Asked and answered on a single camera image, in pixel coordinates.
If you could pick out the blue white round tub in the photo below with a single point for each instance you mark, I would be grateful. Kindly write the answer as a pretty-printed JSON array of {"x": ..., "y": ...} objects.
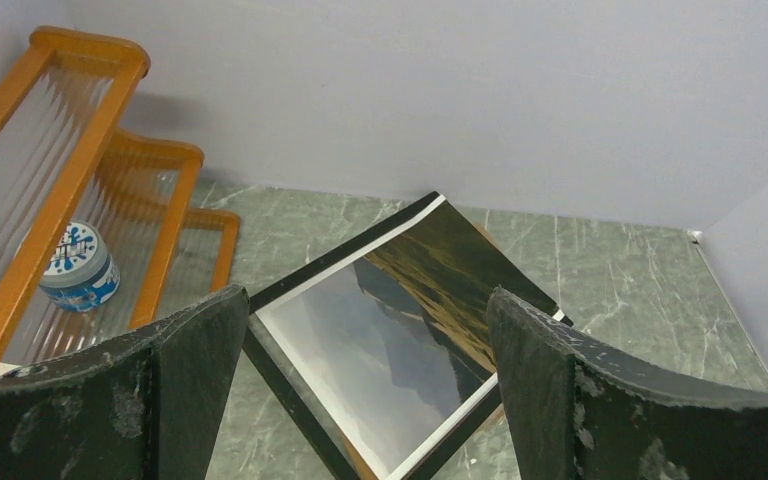
[{"x": 81, "y": 274}]

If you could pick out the wooden picture frame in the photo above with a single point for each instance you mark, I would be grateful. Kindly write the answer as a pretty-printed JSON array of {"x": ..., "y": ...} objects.
[{"x": 304, "y": 344}]

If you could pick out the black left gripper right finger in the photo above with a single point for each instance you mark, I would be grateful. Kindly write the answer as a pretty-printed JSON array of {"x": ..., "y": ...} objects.
[{"x": 578, "y": 408}]

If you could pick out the brown backing board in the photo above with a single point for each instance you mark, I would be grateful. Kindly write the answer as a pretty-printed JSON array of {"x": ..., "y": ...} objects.
[{"x": 440, "y": 278}]

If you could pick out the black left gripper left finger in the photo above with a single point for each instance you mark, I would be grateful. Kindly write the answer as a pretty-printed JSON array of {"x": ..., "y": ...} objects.
[{"x": 146, "y": 404}]

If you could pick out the orange wooden rack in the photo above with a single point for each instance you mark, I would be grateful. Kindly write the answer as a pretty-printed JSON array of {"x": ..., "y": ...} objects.
[{"x": 64, "y": 156}]

